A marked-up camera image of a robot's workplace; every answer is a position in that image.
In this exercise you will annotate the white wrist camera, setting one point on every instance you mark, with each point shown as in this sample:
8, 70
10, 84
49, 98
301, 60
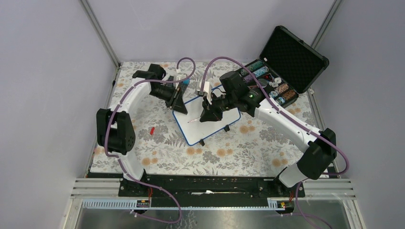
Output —
178, 77
204, 90

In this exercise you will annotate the white slotted cable duct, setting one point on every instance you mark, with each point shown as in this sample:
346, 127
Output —
201, 203

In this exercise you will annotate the blue framed whiteboard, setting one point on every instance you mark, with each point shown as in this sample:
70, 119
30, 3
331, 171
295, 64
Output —
193, 132

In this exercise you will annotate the whiteboard wire stand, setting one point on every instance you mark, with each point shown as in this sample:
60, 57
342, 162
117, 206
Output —
226, 129

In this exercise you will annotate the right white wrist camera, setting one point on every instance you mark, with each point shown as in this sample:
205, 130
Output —
204, 90

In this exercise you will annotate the black poker chip case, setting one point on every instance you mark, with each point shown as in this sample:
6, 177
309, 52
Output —
287, 64

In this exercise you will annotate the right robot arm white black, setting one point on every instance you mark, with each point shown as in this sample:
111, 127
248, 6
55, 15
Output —
254, 98

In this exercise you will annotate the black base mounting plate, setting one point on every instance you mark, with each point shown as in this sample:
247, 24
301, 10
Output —
179, 187

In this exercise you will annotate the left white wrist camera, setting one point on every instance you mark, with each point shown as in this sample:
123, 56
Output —
178, 77

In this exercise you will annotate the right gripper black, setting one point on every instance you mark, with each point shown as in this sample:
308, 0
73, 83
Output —
210, 113

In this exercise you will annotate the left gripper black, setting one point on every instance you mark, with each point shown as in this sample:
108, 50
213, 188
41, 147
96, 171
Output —
176, 100

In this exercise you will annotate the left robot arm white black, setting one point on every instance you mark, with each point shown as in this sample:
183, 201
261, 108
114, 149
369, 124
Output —
114, 127

